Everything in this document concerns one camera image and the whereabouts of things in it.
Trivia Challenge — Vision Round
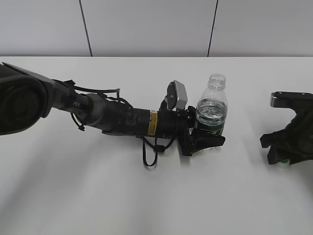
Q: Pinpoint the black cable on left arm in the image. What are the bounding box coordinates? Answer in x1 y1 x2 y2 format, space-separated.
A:
141 136 175 168

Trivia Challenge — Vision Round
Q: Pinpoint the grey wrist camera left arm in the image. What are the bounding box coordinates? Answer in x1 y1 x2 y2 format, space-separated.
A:
164 80 188 110

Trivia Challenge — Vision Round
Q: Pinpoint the left robot arm black grey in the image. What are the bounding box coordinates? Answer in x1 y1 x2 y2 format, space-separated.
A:
0 63 225 156

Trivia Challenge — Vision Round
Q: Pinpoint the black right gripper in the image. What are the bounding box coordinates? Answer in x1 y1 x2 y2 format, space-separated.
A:
260 110 313 165

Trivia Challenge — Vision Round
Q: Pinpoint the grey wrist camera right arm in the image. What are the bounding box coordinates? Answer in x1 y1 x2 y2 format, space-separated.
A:
270 92 313 110

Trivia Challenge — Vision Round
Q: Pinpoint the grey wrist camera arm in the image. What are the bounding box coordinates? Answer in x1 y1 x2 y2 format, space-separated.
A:
164 80 188 110
270 92 313 110

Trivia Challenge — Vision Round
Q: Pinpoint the clear water bottle green label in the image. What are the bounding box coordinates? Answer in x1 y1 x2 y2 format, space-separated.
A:
194 73 228 136

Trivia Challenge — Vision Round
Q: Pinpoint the white green bottle cap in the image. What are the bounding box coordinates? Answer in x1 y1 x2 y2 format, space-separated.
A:
275 159 290 169

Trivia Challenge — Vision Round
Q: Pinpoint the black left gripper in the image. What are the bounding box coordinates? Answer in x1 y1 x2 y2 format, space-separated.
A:
177 106 225 157

